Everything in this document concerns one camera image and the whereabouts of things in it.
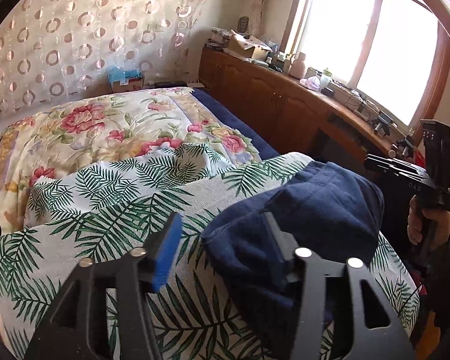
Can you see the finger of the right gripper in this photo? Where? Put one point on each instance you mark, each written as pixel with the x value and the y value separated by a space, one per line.
pixel 381 164

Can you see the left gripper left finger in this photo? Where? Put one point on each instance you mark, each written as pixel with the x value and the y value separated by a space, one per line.
pixel 160 250

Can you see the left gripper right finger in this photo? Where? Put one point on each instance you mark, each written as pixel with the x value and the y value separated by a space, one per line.
pixel 281 251

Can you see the navy printed t-shirt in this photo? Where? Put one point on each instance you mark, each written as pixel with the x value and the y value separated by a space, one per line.
pixel 330 210

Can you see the palm leaf blanket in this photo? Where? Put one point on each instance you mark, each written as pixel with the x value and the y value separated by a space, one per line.
pixel 104 210

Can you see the navy blue bed sheet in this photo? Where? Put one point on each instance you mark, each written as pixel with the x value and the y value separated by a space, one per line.
pixel 226 117

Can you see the long wooden cabinet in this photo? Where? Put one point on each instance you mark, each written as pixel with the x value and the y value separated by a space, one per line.
pixel 286 115

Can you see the white bottle green cap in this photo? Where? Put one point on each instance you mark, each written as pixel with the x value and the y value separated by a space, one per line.
pixel 325 79

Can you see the window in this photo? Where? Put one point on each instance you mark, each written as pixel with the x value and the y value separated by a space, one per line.
pixel 395 53

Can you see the pink jug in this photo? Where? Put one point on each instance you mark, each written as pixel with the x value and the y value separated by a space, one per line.
pixel 297 66

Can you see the floral quilt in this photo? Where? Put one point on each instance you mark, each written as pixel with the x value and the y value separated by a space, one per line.
pixel 71 136

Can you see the blue tissue box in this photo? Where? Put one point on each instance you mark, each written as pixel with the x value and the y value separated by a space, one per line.
pixel 121 80

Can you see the cardboard box on cabinet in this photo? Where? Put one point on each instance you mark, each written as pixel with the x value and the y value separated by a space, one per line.
pixel 250 47

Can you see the circle-pattern sheer curtain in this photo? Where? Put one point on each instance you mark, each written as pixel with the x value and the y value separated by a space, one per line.
pixel 55 50

